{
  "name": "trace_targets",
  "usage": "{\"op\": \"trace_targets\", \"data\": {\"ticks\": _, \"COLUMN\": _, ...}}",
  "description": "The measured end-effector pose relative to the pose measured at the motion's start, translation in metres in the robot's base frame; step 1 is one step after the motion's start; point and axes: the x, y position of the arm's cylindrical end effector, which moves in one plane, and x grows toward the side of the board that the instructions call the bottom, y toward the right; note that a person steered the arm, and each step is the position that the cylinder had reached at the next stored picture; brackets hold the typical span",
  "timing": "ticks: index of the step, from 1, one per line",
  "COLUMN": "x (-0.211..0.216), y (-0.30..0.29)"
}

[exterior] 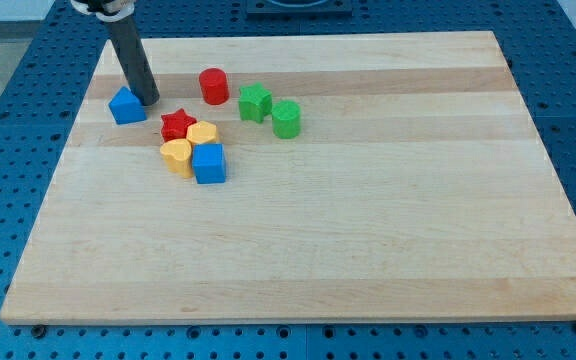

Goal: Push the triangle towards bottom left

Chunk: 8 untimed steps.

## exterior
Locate green cylinder block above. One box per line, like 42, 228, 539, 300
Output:
271, 100, 301, 139

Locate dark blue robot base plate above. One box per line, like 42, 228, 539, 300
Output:
245, 0, 353, 18

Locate white rod mount collar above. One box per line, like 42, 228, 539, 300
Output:
70, 0, 135, 23

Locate red cylinder block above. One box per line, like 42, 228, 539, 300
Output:
199, 68, 230, 105

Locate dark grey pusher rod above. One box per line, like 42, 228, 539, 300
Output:
105, 14, 160, 106

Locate blue cube block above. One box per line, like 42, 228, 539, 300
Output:
192, 143, 227, 184

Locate yellow pentagon block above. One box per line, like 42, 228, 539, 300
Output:
186, 121, 220, 146

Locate yellow heart block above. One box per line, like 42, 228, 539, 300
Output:
160, 138, 194, 178

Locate wooden board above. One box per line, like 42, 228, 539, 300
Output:
0, 31, 576, 326

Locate blue triangle block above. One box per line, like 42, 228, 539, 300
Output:
108, 87, 147, 125

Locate green star block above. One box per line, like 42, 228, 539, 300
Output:
238, 83, 272, 123

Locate red star block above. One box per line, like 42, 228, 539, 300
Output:
160, 108, 197, 142

